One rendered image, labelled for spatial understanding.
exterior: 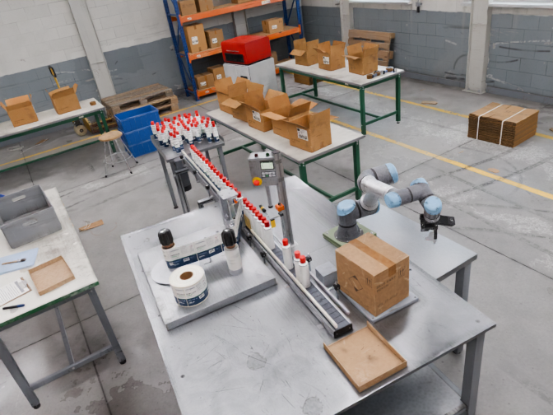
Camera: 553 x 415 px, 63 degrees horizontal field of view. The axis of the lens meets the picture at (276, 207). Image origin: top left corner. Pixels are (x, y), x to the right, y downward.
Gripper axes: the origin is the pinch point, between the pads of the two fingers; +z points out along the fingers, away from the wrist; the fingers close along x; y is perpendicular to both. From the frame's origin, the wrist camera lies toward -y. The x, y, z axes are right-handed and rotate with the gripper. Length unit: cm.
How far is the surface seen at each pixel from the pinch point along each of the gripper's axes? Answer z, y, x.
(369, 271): -13.4, 33.5, 24.1
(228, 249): 4, 114, 2
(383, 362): -8, 30, 66
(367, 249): -3.3, 34.3, 9.8
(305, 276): 6, 69, 20
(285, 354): -8, 76, 63
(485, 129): 304, -106, -244
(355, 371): -12, 42, 70
